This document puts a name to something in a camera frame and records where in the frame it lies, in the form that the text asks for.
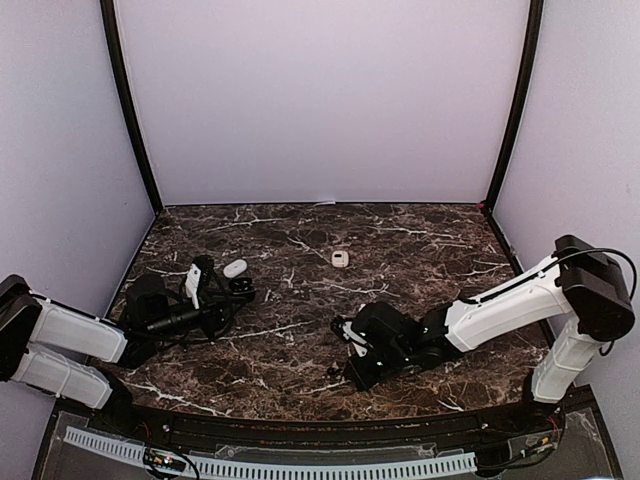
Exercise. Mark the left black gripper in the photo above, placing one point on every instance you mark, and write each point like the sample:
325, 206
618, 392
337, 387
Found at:
211, 307

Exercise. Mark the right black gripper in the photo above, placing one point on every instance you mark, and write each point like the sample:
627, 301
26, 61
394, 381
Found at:
363, 380

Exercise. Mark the black round charging case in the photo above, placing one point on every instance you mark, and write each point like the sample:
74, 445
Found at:
242, 286

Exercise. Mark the black stem earbud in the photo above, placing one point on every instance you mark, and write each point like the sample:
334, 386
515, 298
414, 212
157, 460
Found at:
334, 372

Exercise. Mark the beige gold-rimmed charging case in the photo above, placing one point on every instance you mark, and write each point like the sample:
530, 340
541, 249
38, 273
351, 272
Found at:
340, 259

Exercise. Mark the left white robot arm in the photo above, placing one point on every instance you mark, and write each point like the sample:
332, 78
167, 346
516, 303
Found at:
38, 333

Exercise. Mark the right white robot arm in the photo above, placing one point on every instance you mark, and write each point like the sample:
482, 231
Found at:
583, 283

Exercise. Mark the white oval charging case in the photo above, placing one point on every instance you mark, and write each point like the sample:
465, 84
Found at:
235, 268

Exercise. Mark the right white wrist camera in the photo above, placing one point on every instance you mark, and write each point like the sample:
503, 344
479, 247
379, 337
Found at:
360, 344

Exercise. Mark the black front table rail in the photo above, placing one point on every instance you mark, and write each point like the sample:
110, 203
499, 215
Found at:
196, 431

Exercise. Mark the white slotted cable duct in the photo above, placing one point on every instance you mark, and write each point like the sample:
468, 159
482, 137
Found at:
256, 463

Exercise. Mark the left black frame post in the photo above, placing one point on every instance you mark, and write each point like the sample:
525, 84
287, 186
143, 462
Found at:
126, 101

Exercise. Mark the black frame post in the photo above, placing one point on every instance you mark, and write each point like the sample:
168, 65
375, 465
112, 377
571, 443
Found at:
525, 70
126, 101

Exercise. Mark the right black frame post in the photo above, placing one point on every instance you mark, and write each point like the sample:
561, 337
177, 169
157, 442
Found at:
525, 70

